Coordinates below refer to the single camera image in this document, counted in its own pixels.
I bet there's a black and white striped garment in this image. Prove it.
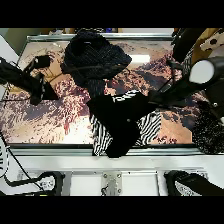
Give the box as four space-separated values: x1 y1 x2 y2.
87 89 163 159

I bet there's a dark navy garment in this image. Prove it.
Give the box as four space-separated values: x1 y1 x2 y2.
60 29 133 99

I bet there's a black speckled garment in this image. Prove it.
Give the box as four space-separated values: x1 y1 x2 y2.
192 101 224 155

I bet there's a mustard spotted garment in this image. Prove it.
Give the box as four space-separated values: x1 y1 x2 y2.
190 27 224 64

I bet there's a silver frame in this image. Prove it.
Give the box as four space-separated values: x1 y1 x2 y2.
0 32 224 197

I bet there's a black cable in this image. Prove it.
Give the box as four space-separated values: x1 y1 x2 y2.
0 130 56 191

